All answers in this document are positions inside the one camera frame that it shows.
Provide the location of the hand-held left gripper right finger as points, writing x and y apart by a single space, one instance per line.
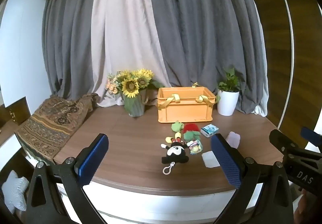
226 161

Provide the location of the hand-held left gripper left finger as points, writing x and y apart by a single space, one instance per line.
93 161

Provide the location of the white cabinet door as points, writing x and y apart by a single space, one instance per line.
20 45

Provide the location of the orange plastic crate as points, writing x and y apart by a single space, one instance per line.
186 113

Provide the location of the colourful small pouch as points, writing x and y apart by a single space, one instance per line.
195 147

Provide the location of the striped star pillow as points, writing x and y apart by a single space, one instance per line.
15 188

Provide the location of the green potted plant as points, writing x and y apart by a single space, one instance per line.
230 81

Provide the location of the red fluffy plush green leaves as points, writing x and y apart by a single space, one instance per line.
191 130

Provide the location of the white curved tube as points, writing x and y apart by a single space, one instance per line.
291 37

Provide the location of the pink sponge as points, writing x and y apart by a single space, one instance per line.
233 139

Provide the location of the person's right hand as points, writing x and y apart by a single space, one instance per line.
300 206

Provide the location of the pale pink curtain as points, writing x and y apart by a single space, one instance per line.
125 25

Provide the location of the brown patterned cloth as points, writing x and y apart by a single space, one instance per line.
52 123

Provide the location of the grey curtain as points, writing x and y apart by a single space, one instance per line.
206 25
70 37

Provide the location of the blue white tissue packet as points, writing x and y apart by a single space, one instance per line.
209 130

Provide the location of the white plant pot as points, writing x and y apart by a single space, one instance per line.
227 103

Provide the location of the grey ribbed vase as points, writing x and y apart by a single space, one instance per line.
137 108

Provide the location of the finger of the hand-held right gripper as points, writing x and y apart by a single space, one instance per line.
280 139
310 134

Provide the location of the brown wooden board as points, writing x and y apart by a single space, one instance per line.
16 110

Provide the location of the green frog plush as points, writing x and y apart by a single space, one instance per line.
176 126

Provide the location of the white curtain lining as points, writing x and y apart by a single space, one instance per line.
261 103

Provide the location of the sunflower bouquet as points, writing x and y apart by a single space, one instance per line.
130 85

